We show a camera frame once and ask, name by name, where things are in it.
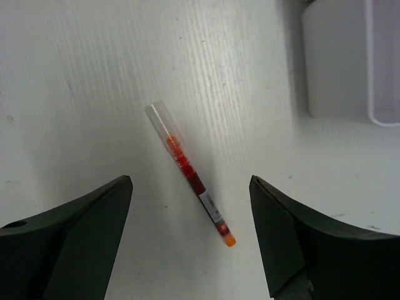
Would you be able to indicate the right white divided container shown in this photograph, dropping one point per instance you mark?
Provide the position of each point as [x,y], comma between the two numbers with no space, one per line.
[352,60]

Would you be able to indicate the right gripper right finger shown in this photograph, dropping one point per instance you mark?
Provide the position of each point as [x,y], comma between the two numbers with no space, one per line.
[309,255]

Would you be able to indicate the red clear pen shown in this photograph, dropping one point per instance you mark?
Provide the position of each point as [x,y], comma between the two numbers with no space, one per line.
[169,134]

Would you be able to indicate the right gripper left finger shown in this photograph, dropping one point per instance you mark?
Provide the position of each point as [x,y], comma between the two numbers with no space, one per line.
[67,252]

